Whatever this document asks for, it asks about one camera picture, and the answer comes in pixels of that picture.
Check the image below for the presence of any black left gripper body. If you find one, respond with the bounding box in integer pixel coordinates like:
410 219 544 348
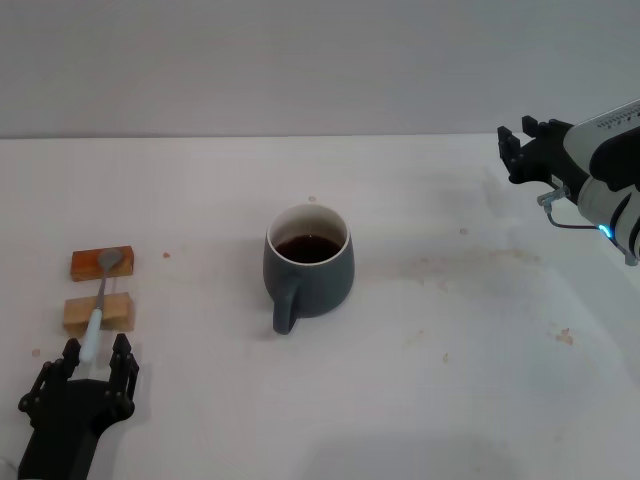
17 379 134 480

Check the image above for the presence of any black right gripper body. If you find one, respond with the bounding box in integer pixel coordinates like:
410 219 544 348
508 118 592 201

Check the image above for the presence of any spoon with white handle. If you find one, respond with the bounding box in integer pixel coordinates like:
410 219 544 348
80 247 126 363

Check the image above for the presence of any grey ceramic cup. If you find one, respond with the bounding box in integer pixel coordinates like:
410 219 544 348
262 203 357 336

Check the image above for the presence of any light wooden block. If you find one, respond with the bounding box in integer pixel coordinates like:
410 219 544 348
63 292 137 336

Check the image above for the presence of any reddish brown wooden block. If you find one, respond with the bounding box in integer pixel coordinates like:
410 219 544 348
69 243 136 283

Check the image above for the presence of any dark coffee liquid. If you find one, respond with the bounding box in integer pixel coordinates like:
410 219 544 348
273 232 341 265

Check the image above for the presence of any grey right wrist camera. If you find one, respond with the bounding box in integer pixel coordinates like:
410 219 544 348
564 98 640 194

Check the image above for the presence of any grey right wrist cable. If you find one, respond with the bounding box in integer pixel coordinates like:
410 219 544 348
537 185 639 266

